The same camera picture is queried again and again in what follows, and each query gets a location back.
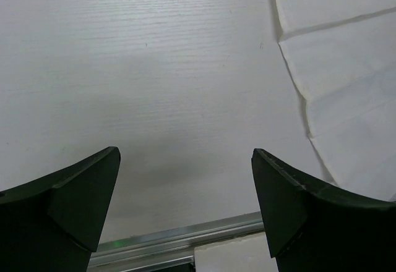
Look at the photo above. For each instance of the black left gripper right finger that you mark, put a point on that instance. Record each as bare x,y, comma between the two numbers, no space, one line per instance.
312,225

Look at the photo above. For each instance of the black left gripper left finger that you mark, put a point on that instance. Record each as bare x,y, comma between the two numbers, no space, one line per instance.
54,223

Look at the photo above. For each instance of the white pleated skirt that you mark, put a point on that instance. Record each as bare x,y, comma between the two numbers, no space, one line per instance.
341,57

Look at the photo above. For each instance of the aluminium table edge rail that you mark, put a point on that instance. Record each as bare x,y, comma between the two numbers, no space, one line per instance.
172,247

